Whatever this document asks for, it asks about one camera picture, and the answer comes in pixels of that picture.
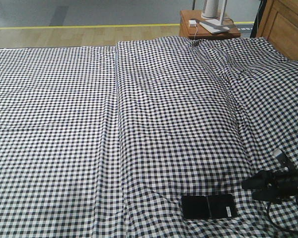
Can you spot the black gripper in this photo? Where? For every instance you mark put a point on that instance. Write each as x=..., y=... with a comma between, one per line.
x=284, y=185

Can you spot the black foldable phone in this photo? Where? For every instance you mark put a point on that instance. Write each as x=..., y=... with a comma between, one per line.
x=208, y=207

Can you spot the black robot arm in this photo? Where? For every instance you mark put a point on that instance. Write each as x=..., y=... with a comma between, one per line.
x=272, y=186

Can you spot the white desk lamp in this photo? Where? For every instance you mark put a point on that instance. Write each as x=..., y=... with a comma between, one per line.
x=216, y=25

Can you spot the checkered bed sheet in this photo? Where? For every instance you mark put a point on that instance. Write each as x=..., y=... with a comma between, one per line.
x=59, y=144

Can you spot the checkered quilt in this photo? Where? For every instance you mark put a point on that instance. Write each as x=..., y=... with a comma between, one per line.
x=198, y=118

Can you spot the wooden headboard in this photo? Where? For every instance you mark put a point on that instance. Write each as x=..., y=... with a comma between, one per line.
x=279, y=25

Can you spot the wooden nightstand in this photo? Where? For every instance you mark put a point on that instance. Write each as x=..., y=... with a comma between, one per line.
x=199, y=32

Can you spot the white charger adapter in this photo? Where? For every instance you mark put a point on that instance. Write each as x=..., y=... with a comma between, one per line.
x=192, y=23

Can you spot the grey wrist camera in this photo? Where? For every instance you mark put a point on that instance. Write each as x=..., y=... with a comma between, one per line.
x=281, y=157

